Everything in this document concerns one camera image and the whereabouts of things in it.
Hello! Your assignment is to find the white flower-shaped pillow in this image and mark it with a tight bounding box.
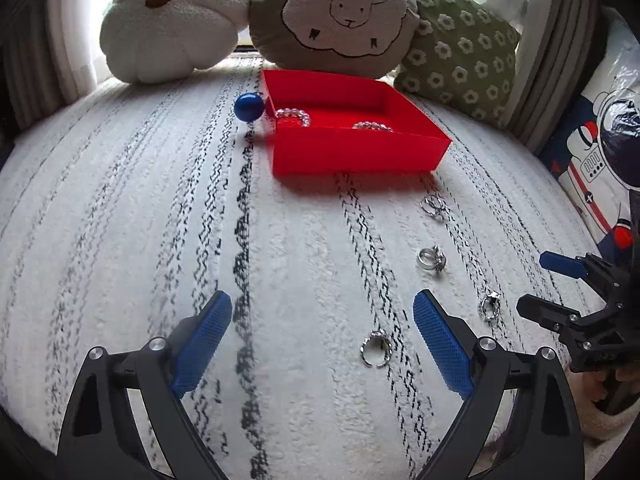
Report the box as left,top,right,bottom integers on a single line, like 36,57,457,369
99,0,252,85

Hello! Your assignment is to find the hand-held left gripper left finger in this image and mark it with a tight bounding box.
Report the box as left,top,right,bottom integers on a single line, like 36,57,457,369
56,290,233,480

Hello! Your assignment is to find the blue ball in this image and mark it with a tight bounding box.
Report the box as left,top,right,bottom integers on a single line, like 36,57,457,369
233,92,265,123

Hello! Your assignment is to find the white sheer curtain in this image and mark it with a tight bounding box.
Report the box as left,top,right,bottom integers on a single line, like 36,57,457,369
0,0,108,133

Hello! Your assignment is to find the person's right hand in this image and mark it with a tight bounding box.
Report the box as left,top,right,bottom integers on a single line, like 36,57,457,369
582,366,640,406

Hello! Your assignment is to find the round sheep pillow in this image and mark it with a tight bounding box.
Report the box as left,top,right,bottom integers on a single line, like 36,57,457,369
248,0,420,72

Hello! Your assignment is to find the green floral pillow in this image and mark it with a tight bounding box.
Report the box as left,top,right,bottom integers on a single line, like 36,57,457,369
392,0,521,129

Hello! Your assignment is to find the astronaut print pillow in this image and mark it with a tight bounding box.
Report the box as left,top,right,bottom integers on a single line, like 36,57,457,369
537,10,640,261

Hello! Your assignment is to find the clear crystal bead bracelet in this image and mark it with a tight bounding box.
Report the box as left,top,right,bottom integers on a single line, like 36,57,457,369
351,120,395,134
274,107,314,129

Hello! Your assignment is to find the silver ring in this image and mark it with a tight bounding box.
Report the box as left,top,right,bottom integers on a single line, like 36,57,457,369
417,245,448,274
479,291,502,322
420,195,446,222
359,329,393,367

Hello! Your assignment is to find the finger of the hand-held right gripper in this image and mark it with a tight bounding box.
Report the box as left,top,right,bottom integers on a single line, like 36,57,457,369
516,295,583,334
539,251,592,280

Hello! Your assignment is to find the grey curtain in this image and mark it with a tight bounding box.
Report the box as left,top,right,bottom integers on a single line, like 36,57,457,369
500,0,610,157

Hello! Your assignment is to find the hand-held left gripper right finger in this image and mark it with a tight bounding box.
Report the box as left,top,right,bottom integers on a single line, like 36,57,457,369
412,289,586,480

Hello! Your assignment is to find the red plastic box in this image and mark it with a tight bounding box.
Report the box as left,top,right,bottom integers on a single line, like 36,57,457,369
260,69,453,177

